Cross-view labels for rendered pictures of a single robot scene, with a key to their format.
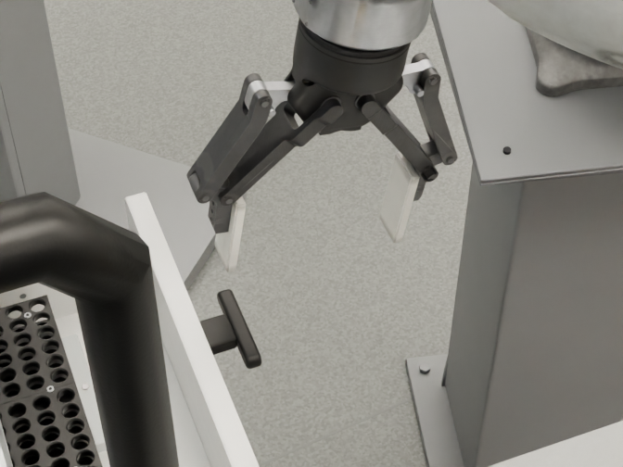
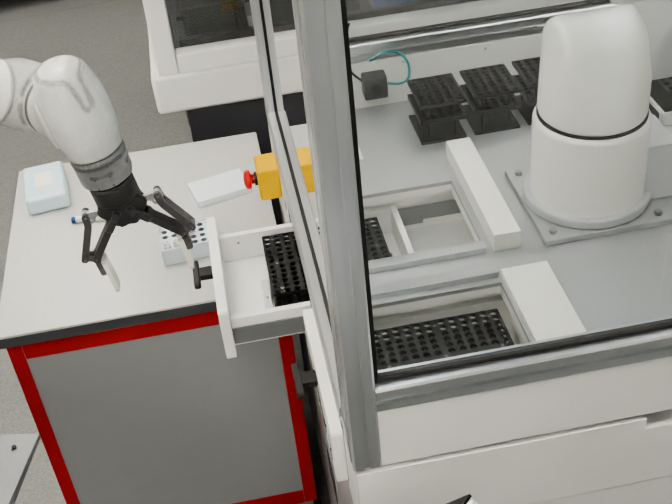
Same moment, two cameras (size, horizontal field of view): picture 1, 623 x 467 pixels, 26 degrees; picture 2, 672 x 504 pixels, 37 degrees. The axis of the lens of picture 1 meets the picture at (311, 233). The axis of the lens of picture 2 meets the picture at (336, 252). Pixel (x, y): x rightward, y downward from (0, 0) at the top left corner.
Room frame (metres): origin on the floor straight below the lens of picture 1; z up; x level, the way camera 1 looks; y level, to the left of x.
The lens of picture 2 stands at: (1.96, 0.67, 2.03)
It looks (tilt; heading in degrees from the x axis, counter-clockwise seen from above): 37 degrees down; 195
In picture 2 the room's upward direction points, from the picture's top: 6 degrees counter-clockwise
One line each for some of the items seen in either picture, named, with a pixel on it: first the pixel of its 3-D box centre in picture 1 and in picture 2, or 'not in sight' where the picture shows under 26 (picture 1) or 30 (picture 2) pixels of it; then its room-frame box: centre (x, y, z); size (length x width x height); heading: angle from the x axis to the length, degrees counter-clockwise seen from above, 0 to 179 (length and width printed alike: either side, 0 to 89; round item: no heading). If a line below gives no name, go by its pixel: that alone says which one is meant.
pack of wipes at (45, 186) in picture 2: not in sight; (45, 187); (0.19, -0.47, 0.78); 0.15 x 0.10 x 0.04; 28
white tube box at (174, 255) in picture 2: not in sight; (189, 240); (0.36, -0.06, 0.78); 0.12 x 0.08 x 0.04; 116
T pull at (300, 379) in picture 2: not in sight; (305, 379); (0.86, 0.31, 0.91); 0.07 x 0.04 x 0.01; 21
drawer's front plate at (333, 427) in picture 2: not in sight; (324, 390); (0.85, 0.33, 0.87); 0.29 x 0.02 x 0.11; 21
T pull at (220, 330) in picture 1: (223, 333); (203, 273); (0.62, 0.07, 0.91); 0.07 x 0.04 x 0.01; 21
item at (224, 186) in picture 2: not in sight; (219, 187); (0.15, -0.06, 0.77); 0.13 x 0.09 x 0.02; 124
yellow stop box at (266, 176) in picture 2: not in sight; (266, 176); (0.26, 0.09, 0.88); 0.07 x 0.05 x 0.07; 21
